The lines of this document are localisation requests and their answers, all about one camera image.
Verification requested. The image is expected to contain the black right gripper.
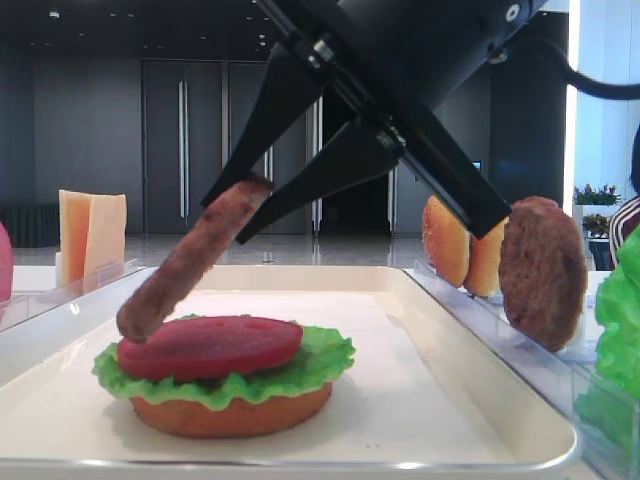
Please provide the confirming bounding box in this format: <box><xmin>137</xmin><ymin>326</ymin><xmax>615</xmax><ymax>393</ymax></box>
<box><xmin>201</xmin><ymin>1</ymin><xmax>541</xmax><ymax>244</ymax></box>

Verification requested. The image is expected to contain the brown meat patty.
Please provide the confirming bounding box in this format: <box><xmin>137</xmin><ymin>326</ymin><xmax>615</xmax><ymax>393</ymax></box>
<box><xmin>116</xmin><ymin>173</ymin><xmax>273</xmax><ymax>343</ymax></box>
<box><xmin>499</xmin><ymin>196</ymin><xmax>587</xmax><ymax>352</ymax></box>

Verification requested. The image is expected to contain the green lettuce on burger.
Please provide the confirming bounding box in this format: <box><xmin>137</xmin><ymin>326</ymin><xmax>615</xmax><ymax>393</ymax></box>
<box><xmin>92</xmin><ymin>321</ymin><xmax>355</xmax><ymax>411</ymax></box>

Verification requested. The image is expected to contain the pale yellow cheese slice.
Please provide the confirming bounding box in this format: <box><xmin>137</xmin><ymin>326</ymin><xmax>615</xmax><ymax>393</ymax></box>
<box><xmin>84</xmin><ymin>194</ymin><xmax>127</xmax><ymax>277</ymax></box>

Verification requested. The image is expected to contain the orange cheese slice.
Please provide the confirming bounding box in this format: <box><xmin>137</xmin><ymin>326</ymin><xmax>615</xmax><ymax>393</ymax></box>
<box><xmin>59</xmin><ymin>190</ymin><xmax>91</xmax><ymax>285</ymax></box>

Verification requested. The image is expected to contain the red tomato slice on burger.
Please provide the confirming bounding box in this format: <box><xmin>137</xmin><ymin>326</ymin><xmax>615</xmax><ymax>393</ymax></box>
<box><xmin>117</xmin><ymin>316</ymin><xmax>303</xmax><ymax>383</ymax></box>

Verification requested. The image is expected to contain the red tomato slice in holder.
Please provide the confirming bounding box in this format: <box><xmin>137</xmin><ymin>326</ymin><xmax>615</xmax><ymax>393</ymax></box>
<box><xmin>0</xmin><ymin>224</ymin><xmax>14</xmax><ymax>302</ymax></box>

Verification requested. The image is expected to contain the clear lettuce pusher rack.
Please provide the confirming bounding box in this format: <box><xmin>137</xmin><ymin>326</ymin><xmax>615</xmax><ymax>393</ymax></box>
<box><xmin>572</xmin><ymin>365</ymin><xmax>639</xmax><ymax>479</ymax></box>

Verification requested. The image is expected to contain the green lettuce in holder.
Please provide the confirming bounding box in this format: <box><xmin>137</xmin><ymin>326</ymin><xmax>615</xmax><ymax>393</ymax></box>
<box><xmin>574</xmin><ymin>238</ymin><xmax>640</xmax><ymax>451</ymax></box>

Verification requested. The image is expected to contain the front bun slice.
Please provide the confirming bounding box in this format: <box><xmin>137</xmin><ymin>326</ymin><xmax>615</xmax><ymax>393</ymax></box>
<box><xmin>422</xmin><ymin>195</ymin><xmax>470</xmax><ymax>288</ymax></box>

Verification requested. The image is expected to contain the bun slice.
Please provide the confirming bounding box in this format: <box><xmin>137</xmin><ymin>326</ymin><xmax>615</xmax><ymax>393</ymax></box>
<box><xmin>463</xmin><ymin>219</ymin><xmax>508</xmax><ymax>297</ymax></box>
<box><xmin>422</xmin><ymin>195</ymin><xmax>470</xmax><ymax>288</ymax></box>

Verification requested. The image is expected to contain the rear bun slice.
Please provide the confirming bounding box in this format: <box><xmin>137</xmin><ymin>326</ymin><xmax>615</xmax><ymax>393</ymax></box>
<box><xmin>463</xmin><ymin>219</ymin><xmax>508</xmax><ymax>297</ymax></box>

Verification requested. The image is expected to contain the flower planter box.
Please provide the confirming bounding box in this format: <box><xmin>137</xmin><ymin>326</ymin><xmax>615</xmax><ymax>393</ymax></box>
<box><xmin>573</xmin><ymin>184</ymin><xmax>621</xmax><ymax>239</ymax></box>

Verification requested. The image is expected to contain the white serving tray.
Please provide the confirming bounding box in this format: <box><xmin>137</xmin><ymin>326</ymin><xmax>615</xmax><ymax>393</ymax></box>
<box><xmin>1</xmin><ymin>266</ymin><xmax>581</xmax><ymax>479</ymax></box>

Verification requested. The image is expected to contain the bottom bun on tray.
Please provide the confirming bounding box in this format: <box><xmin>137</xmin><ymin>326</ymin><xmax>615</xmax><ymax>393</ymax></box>
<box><xmin>131</xmin><ymin>383</ymin><xmax>333</xmax><ymax>439</ymax></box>

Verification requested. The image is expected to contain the person in striped jacket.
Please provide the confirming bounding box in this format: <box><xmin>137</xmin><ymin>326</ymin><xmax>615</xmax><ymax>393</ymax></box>
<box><xmin>609</xmin><ymin>129</ymin><xmax>640</xmax><ymax>269</ymax></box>

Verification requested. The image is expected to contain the clear left side rack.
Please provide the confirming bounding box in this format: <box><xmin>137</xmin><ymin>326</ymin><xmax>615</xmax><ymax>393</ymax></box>
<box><xmin>1</xmin><ymin>259</ymin><xmax>142</xmax><ymax>331</ymax></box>

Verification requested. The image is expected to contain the clear patty pusher rack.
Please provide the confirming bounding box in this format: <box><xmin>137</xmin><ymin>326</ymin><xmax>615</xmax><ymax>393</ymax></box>
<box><xmin>409</xmin><ymin>261</ymin><xmax>607</xmax><ymax>405</ymax></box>

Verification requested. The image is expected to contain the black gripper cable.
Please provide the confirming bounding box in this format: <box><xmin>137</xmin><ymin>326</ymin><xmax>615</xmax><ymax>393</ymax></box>
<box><xmin>519</xmin><ymin>34</ymin><xmax>640</xmax><ymax>100</ymax></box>

